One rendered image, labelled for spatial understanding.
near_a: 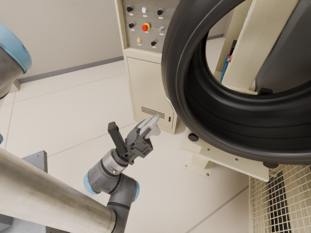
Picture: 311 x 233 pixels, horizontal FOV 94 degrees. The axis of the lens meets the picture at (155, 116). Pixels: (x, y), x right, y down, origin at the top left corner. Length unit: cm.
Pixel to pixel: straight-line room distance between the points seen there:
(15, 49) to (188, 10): 33
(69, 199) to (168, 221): 107
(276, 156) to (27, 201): 61
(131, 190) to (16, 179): 41
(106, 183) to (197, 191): 103
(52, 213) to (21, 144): 184
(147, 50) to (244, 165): 104
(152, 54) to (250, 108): 80
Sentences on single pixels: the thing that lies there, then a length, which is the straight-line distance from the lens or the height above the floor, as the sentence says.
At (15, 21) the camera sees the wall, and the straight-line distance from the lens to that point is 303.
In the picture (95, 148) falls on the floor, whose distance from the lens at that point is 176.
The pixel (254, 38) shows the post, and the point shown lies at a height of 119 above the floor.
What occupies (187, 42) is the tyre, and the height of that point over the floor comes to 127.
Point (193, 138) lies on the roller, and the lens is 62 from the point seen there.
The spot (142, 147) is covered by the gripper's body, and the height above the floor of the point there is 95.
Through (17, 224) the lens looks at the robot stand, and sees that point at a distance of 100.
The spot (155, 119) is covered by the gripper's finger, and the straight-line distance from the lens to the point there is 49.
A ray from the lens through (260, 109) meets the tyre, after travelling 79.
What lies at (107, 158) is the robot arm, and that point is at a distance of 56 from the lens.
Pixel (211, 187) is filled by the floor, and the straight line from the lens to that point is 155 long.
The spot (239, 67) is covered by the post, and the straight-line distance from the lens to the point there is 83.
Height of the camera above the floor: 140
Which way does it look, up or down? 46 degrees down
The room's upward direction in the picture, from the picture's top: straight up
